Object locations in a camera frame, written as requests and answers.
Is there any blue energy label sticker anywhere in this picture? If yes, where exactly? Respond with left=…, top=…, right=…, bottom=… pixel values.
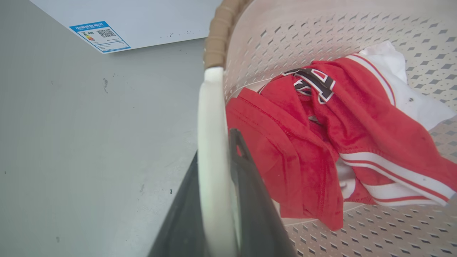
left=69, top=21, right=131, bottom=54

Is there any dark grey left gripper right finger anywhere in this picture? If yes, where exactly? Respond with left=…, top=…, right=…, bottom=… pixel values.
left=229, top=128, right=298, bottom=257

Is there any red jersey with white stripes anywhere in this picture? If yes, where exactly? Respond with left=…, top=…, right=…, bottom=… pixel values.
left=226, top=54, right=457, bottom=231

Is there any white perforated plastic laundry basket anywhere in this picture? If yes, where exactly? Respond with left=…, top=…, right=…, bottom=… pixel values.
left=197, top=0, right=457, bottom=257

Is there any white washing machine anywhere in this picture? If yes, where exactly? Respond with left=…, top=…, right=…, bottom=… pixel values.
left=29, top=0, right=224, bottom=54

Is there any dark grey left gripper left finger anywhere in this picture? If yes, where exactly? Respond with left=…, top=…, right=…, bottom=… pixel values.
left=147, top=151, right=211, bottom=257

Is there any white cloth garment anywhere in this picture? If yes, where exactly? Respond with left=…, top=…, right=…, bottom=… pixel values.
left=336, top=40, right=457, bottom=200

